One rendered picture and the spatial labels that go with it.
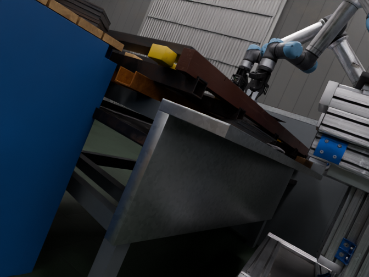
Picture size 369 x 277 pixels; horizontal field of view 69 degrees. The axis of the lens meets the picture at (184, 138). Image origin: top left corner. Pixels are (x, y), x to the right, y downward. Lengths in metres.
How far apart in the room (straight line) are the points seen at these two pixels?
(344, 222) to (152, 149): 0.92
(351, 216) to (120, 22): 5.64
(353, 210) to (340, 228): 0.09
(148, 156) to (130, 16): 5.57
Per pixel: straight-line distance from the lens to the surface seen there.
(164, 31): 5.43
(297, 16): 4.80
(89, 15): 0.87
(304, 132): 2.23
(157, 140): 0.64
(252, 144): 0.68
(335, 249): 1.35
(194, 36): 5.08
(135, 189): 0.67
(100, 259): 0.95
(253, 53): 1.78
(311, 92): 4.32
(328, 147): 1.11
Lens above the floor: 0.65
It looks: 3 degrees down
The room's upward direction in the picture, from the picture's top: 23 degrees clockwise
